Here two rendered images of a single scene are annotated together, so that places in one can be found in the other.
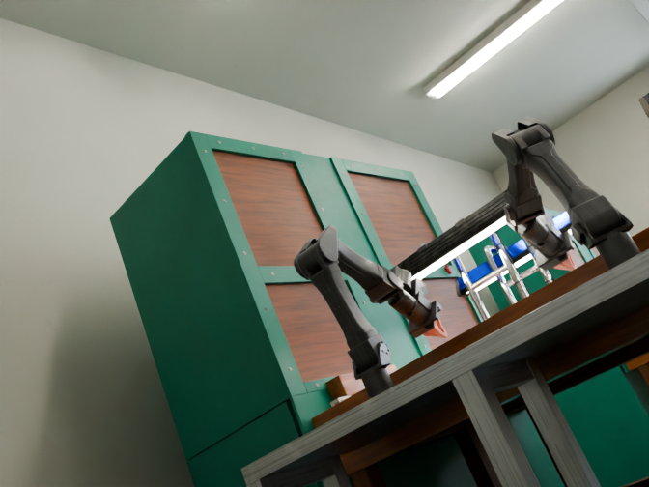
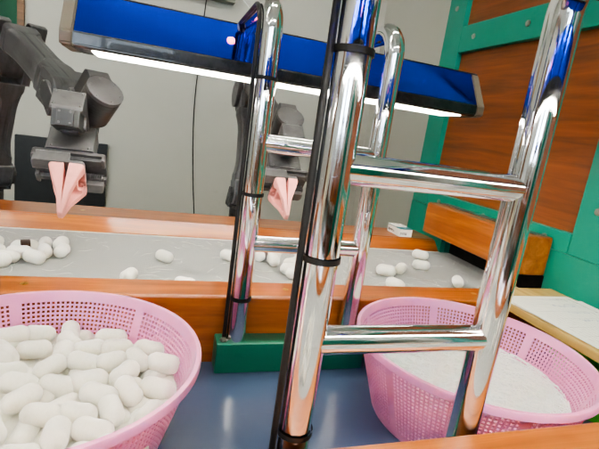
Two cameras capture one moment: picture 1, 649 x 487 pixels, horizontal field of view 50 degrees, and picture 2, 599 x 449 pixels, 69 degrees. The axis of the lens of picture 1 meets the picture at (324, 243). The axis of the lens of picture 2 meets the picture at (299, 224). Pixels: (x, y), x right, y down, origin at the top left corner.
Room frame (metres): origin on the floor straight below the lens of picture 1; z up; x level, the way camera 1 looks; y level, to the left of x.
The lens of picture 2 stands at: (2.44, -0.87, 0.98)
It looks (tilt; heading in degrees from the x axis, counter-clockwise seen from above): 12 degrees down; 126
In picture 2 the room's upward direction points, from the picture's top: 8 degrees clockwise
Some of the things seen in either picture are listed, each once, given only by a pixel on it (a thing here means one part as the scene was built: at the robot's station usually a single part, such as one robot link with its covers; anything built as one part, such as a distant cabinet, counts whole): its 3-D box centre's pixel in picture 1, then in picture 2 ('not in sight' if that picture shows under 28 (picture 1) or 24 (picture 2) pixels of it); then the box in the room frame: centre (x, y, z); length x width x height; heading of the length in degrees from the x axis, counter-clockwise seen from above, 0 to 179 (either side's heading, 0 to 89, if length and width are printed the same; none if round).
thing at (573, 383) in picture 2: not in sight; (462, 379); (2.34, -0.36, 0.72); 0.27 x 0.27 x 0.10
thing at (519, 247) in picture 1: (524, 247); not in sight; (2.47, -0.66, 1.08); 0.62 x 0.08 x 0.07; 54
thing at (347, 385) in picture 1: (365, 383); (478, 233); (2.22, 0.06, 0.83); 0.30 x 0.06 x 0.07; 144
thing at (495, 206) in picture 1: (445, 244); (299, 62); (2.02, -0.33, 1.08); 0.62 x 0.08 x 0.07; 54
